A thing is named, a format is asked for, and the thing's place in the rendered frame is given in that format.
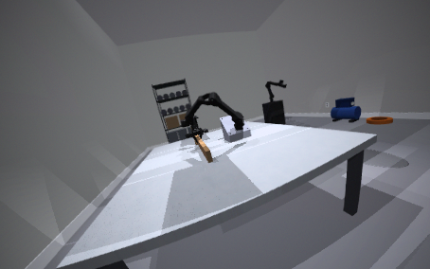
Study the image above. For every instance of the brown wooden board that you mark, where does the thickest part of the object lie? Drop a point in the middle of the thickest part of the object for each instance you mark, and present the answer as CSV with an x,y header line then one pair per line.
x,y
205,150

